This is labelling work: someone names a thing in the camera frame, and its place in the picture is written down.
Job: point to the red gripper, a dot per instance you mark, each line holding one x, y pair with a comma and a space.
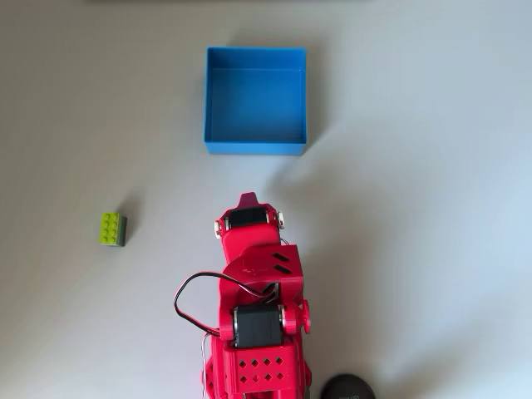
249, 238

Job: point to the green lego brick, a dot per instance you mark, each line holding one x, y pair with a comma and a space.
110, 226

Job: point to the red robot arm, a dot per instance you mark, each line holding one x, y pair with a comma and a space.
257, 374

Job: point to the blue box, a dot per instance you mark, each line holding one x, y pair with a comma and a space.
253, 104

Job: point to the black gooseneck lamp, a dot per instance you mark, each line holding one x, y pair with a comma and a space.
347, 388

